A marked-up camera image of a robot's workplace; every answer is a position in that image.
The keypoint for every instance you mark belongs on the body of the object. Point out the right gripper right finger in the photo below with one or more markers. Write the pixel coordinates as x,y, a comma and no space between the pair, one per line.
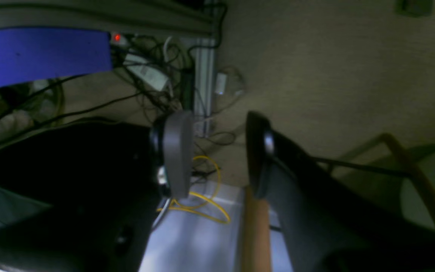
325,225

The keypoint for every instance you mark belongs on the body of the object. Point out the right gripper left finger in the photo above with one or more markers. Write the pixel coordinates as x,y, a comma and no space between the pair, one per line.
83,197

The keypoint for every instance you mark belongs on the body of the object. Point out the white power adapter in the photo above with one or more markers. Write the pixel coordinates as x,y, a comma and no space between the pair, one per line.
140,66

